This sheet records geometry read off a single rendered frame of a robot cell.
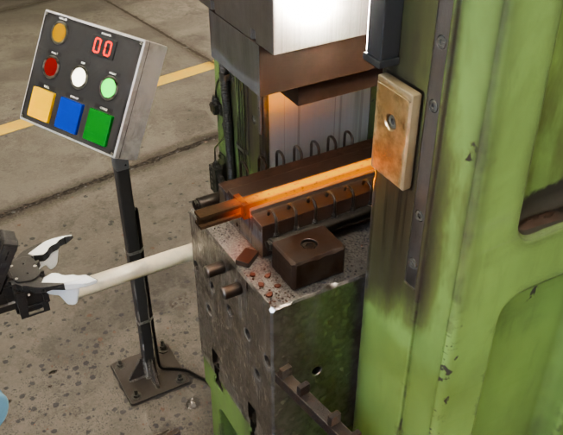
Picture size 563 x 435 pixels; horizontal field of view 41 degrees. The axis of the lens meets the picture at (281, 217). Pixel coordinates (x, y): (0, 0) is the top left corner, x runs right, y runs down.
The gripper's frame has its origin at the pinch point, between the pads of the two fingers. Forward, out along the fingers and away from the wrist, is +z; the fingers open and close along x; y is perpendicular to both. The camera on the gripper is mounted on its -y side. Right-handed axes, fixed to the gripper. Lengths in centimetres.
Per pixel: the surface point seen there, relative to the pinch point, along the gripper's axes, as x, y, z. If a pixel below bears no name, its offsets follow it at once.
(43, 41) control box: -70, -13, 13
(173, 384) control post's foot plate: -50, 99, 30
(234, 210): 0.6, 0.2, 30.4
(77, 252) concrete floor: -134, 100, 23
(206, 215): 1.3, -1.2, 24.1
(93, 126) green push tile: -44.7, -0.9, 16.2
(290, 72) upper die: 7.4, -30.2, 39.1
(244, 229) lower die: -0.3, 6.4, 32.9
